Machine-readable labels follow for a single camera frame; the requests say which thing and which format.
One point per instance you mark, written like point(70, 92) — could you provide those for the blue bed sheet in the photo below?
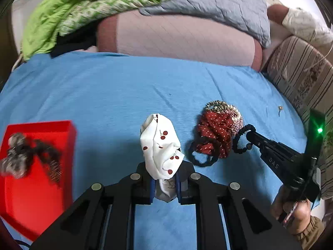
point(108, 97)

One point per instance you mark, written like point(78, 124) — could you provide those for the grey fuzzy scrunchie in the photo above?
point(15, 163)

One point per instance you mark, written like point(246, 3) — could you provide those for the right hand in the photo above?
point(301, 211)

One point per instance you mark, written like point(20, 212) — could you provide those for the white patterned cloth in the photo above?
point(303, 25)

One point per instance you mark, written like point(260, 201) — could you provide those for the dark brown hair clip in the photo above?
point(48, 156)

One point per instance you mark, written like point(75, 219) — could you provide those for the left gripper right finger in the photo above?
point(226, 218)

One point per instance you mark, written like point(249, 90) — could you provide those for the white cherry print scrunchie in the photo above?
point(162, 154)

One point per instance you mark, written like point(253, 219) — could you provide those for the green quilt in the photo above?
point(54, 18)

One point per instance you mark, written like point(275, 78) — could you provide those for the grey quilted pillow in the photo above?
point(248, 16)

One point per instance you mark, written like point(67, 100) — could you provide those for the small gold earring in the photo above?
point(280, 108)

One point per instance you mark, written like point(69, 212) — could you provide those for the striped beige cushion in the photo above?
point(304, 76)

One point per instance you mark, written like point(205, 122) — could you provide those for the red polka dot scrunchie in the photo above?
point(215, 134)

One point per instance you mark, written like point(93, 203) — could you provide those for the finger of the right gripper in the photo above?
point(282, 160)

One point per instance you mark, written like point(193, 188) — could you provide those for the pink pillow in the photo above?
point(180, 37)

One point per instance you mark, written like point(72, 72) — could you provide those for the red plastic tray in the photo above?
point(32, 203)

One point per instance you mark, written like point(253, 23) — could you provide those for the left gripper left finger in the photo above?
point(102, 217)

